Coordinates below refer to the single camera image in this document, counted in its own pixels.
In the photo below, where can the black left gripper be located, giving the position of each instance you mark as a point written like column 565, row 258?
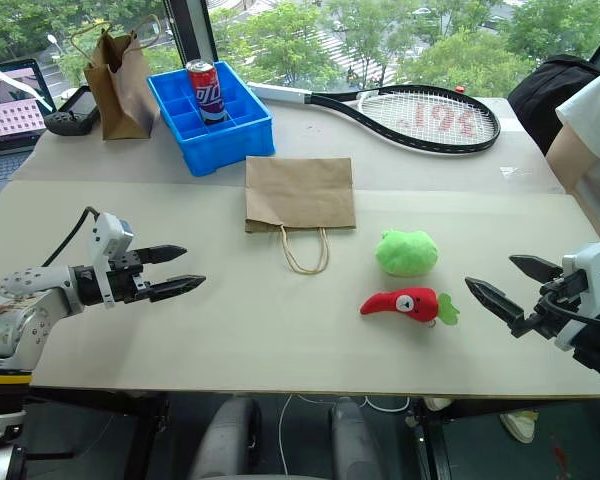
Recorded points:
column 127, row 287

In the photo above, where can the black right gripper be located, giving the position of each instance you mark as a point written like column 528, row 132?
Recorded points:
column 545, row 325

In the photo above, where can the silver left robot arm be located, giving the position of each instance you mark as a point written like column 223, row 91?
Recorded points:
column 25, row 300

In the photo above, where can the person's bare forearm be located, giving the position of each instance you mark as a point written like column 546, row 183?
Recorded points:
column 567, row 160

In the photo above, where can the flat brown paper bag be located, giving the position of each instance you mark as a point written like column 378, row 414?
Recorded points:
column 300, row 195

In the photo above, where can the standing brown paper bag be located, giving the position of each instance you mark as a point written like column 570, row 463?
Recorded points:
column 122, row 95

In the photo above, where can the red chili pepper plush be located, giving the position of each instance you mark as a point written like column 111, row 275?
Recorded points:
column 405, row 304

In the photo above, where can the green plush toy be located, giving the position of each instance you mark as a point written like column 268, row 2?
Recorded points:
column 405, row 252

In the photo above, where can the white and yellow shoe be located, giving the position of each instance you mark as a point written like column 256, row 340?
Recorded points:
column 519, row 425

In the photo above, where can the white shoe tip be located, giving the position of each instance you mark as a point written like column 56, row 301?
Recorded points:
column 437, row 403

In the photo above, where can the blue plastic divided crate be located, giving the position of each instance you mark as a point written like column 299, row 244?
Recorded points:
column 230, row 137

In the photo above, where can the grey rounded shape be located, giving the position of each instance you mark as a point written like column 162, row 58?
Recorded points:
column 227, row 440
column 355, row 440

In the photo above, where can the black table leg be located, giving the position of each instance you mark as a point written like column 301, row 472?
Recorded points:
column 430, row 445

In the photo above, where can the black handheld controller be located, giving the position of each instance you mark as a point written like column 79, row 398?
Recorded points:
column 77, row 112

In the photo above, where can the red soda can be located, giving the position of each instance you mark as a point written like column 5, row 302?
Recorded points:
column 207, row 90

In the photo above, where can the person in white shirt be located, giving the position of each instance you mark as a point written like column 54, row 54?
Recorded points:
column 597, row 115

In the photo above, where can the black backpack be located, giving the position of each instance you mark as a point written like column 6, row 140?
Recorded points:
column 545, row 95

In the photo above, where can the open laptop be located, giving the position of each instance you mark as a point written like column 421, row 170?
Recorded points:
column 10, row 110

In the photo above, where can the silver robot body part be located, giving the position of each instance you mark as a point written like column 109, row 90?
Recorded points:
column 0, row 426

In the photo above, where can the black tennis racket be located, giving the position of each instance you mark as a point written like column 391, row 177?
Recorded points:
column 325, row 101

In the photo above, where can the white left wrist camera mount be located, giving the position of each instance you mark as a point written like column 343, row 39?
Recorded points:
column 107, row 235

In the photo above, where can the black window frame post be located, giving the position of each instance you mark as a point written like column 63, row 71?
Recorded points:
column 190, row 30

